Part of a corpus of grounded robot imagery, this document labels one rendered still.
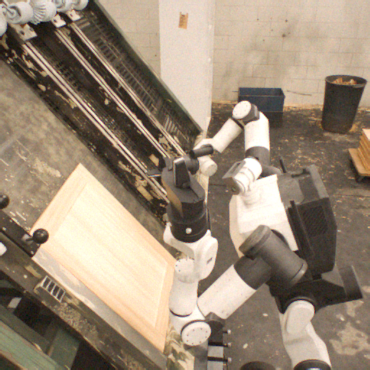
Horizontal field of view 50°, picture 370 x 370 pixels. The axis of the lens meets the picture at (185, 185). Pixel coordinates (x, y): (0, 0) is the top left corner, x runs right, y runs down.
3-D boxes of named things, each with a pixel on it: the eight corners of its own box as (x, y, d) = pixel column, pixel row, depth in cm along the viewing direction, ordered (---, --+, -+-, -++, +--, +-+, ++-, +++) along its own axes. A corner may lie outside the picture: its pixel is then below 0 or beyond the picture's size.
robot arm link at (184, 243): (155, 220, 89) (162, 250, 97) (192, 241, 84) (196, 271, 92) (185, 190, 95) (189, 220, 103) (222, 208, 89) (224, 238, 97)
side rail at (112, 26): (189, 141, 283) (201, 132, 279) (79, 10, 246) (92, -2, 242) (190, 136, 290) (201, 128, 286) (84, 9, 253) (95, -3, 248)
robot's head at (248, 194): (267, 181, 121) (257, 157, 117) (252, 201, 114) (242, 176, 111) (248, 182, 125) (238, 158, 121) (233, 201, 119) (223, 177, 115)
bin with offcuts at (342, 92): (360, 135, 508) (372, 85, 475) (319, 133, 515) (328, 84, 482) (352, 121, 552) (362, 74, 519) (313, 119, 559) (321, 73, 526)
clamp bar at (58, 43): (184, 200, 205) (222, 177, 196) (7, 5, 165) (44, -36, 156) (186, 191, 214) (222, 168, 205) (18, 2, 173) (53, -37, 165)
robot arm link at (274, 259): (264, 288, 109) (300, 255, 106) (265, 302, 100) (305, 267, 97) (233, 259, 109) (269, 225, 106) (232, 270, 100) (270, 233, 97)
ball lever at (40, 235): (25, 251, 101) (44, 247, 91) (14, 241, 99) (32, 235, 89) (35, 239, 103) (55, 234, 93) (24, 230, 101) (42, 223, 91)
